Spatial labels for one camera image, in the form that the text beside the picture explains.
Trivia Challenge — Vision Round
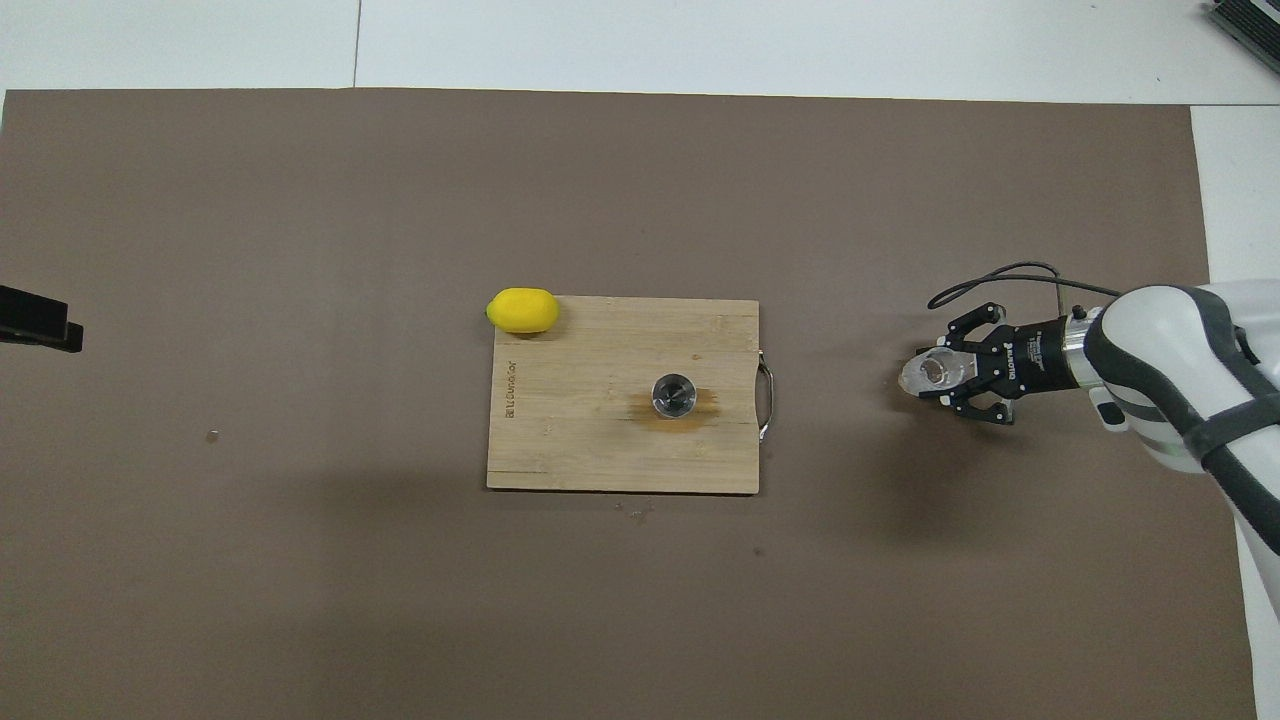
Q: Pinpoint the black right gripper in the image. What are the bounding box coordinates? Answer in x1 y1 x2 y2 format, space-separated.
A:
918 301 1078 427

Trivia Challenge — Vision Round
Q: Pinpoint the small clear glass cup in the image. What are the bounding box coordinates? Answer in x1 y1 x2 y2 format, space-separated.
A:
900 345 976 398

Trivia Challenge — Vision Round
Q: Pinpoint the metal double jigger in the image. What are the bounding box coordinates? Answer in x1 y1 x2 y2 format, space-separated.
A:
651 373 698 420

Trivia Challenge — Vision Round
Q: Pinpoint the brown table mat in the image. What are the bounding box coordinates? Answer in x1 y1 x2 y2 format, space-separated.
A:
0 88 1259 720

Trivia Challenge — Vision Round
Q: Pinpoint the wooden cutting board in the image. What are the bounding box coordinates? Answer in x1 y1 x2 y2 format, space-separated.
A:
486 296 776 495

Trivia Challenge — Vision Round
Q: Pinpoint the dark grey ribbed device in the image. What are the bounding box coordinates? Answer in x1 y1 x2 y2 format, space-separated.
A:
1205 0 1280 73

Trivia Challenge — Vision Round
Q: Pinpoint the yellow lemon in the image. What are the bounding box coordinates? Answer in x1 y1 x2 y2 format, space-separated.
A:
486 287 561 335

